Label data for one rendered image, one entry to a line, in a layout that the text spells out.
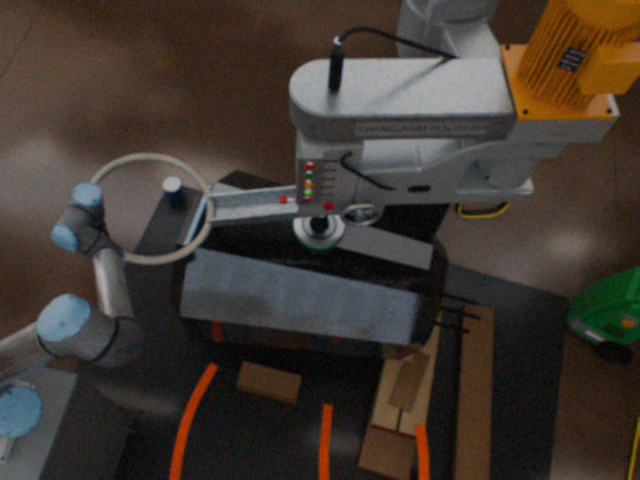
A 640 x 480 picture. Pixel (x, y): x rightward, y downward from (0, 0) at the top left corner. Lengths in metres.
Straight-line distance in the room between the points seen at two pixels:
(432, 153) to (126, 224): 2.05
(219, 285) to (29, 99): 2.20
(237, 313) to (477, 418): 1.31
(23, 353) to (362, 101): 1.11
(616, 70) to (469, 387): 1.86
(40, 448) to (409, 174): 1.56
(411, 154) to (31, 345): 1.27
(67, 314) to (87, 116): 2.68
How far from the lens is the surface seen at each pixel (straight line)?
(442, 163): 1.96
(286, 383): 2.91
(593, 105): 1.89
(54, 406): 2.30
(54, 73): 4.32
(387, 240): 2.46
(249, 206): 2.31
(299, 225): 2.42
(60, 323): 1.45
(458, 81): 1.83
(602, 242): 3.81
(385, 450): 2.92
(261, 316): 2.48
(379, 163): 1.96
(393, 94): 1.75
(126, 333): 1.51
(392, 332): 2.45
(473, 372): 3.11
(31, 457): 2.30
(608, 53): 1.67
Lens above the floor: 2.96
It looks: 63 degrees down
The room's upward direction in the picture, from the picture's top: 6 degrees clockwise
